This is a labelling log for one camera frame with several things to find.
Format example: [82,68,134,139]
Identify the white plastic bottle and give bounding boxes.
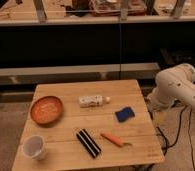
[79,95,111,108]

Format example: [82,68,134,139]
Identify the translucent plastic cup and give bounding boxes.
[22,135,47,160]

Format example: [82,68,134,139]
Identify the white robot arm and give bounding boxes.
[148,63,195,111]

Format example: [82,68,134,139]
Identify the metal shelf rack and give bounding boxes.
[0,0,195,85]

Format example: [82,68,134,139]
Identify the cluttered tray on shelf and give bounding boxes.
[89,0,147,16]

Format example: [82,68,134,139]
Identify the wooden table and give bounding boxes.
[12,80,164,171]

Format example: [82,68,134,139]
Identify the blue sponge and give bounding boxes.
[115,107,135,122]

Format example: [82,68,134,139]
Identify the black striped rectangular box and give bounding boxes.
[76,129,101,159]

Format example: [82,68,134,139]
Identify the orange handled tool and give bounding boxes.
[101,133,128,147]

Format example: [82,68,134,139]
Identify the black cable on floor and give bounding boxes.
[147,105,195,171]

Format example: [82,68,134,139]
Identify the black box on right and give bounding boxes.
[157,48,195,69]

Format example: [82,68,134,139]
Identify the orange ceramic bowl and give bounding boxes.
[30,96,63,125]

